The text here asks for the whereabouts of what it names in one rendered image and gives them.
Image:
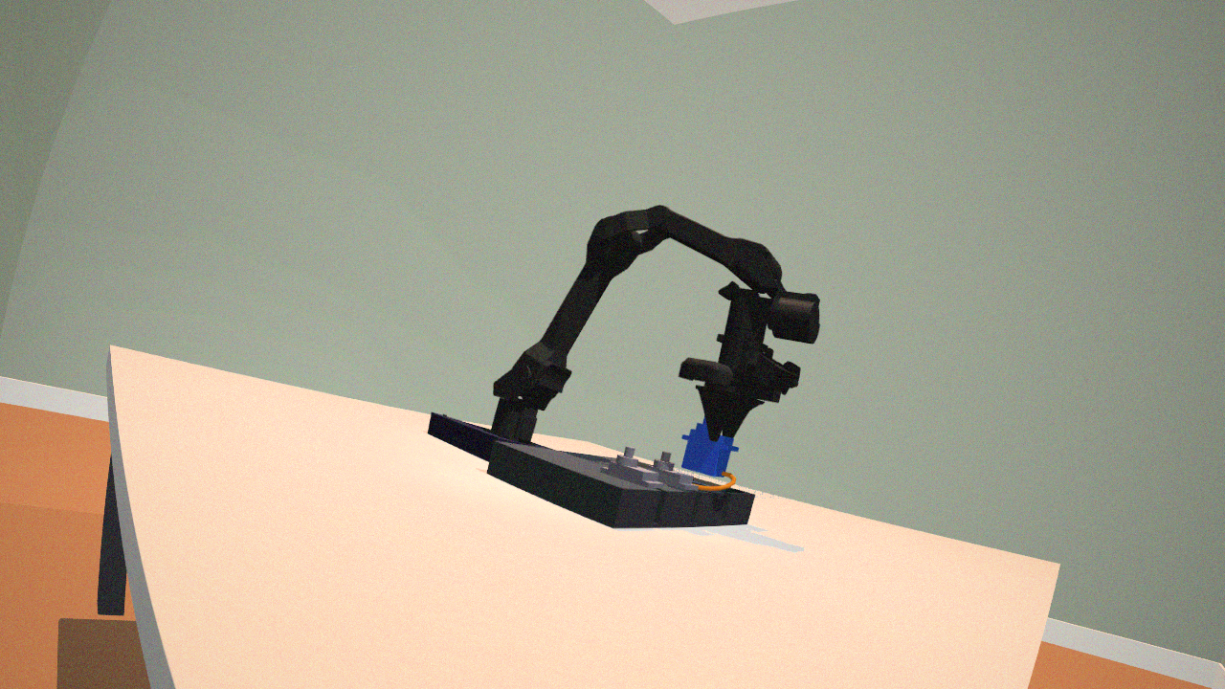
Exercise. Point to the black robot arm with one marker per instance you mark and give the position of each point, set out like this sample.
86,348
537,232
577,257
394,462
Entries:
541,372

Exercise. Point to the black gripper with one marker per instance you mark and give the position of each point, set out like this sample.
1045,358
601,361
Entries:
727,396

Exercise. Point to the blue micro servo with orange cable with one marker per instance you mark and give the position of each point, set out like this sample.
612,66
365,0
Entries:
708,457

